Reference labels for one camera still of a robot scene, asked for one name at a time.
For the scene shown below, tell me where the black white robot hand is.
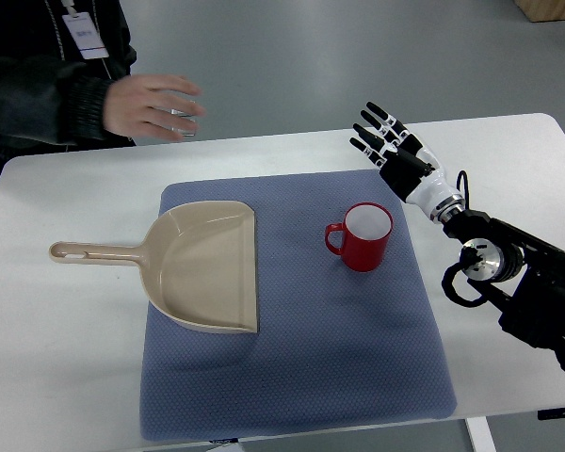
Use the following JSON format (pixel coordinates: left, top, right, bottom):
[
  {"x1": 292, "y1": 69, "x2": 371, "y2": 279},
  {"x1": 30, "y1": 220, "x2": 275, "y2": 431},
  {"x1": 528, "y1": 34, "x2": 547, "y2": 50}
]
[{"x1": 349, "y1": 102, "x2": 466, "y2": 224}]

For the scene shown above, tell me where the white table leg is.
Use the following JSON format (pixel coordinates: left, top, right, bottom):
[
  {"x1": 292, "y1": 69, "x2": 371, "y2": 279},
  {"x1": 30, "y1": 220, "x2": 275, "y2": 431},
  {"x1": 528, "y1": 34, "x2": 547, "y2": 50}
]
[{"x1": 465, "y1": 416, "x2": 496, "y2": 452}]

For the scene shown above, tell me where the wooden box corner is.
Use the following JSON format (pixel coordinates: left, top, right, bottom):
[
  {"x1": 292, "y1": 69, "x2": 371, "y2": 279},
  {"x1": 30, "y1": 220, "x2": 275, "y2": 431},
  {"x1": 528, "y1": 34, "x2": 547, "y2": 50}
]
[{"x1": 514, "y1": 0, "x2": 565, "y2": 23}]

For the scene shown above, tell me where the blue textured mat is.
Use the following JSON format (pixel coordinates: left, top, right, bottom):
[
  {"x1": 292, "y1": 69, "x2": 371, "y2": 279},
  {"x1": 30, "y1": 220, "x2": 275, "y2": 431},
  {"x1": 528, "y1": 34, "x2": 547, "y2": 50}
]
[{"x1": 139, "y1": 169, "x2": 457, "y2": 441}]

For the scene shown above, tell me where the beige plastic dustpan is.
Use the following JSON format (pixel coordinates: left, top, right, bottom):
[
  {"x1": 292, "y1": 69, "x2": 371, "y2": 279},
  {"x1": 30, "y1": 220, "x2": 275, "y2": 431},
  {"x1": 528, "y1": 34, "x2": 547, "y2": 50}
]
[{"x1": 49, "y1": 201, "x2": 259, "y2": 333}]

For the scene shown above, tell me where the person's bare hand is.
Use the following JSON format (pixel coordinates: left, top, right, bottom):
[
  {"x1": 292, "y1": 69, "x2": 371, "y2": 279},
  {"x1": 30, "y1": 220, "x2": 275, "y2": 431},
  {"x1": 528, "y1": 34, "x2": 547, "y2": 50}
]
[{"x1": 103, "y1": 74, "x2": 206, "y2": 142}]

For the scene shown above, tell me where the person's black sleeve forearm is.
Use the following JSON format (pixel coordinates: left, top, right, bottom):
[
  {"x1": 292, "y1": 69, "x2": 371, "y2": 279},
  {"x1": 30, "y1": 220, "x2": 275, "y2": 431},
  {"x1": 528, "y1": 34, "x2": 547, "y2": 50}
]
[{"x1": 0, "y1": 56, "x2": 115, "y2": 156}]

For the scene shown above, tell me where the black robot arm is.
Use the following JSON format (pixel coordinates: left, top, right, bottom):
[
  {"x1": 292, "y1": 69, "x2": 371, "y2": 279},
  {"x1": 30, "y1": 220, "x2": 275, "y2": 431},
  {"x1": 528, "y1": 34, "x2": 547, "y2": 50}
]
[{"x1": 442, "y1": 171, "x2": 565, "y2": 372}]

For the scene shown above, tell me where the red cup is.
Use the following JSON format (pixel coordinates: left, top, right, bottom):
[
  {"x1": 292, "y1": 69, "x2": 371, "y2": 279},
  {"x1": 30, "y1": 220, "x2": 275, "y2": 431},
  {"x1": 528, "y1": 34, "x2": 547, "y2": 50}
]
[{"x1": 324, "y1": 202, "x2": 394, "y2": 272}]

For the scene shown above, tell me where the white ID badge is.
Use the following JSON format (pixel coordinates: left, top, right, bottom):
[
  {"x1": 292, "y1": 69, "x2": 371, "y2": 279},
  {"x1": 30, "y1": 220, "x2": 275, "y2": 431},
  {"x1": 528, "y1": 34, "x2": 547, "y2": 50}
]
[{"x1": 62, "y1": 12, "x2": 109, "y2": 60}]

